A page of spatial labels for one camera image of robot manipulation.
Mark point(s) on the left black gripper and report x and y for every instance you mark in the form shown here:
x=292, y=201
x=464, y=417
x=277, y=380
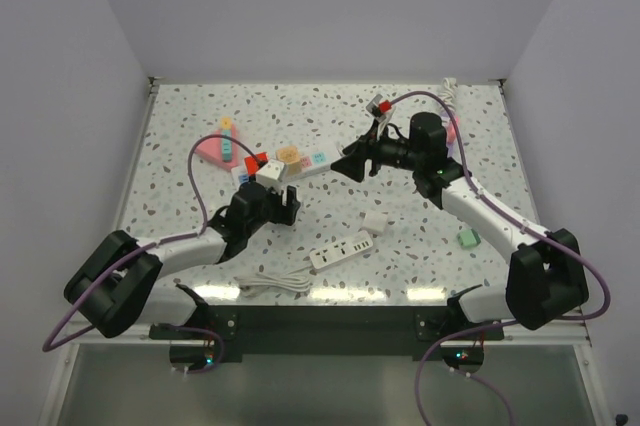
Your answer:
x=284, y=213

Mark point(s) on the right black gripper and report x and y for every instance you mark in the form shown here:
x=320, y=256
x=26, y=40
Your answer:
x=353, y=165

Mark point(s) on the small white cube adapter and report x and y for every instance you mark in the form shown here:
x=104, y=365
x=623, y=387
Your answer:
x=374, y=222

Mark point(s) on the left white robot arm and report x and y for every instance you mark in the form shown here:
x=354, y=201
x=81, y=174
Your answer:
x=113, y=286

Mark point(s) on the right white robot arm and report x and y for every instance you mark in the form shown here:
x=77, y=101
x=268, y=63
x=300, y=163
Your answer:
x=545, y=278

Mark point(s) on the pink plug adapter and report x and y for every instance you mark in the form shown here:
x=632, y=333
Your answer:
x=451, y=127

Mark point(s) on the long white power strip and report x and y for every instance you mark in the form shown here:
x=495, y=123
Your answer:
x=316, y=159

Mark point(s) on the red cube socket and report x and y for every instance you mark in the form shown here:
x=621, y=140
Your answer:
x=254, y=162

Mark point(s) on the beige dragon cube socket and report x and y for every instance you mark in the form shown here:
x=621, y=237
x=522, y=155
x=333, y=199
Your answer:
x=291, y=158

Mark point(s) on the white usb power strip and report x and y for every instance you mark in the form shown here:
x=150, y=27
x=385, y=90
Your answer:
x=341, y=250

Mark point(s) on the pink triangular power strip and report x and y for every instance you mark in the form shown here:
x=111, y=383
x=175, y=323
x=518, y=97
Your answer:
x=221, y=151

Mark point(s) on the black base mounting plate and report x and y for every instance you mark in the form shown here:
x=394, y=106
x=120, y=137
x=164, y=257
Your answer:
x=234, y=332

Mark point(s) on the green cube socket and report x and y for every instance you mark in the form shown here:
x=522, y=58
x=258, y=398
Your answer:
x=468, y=238

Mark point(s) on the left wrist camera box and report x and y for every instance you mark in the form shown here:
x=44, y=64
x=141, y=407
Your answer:
x=271, y=175

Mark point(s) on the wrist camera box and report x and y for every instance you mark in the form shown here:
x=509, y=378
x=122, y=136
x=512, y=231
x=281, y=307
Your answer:
x=380, y=109
x=271, y=175

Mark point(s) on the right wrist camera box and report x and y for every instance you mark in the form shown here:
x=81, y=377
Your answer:
x=380, y=109

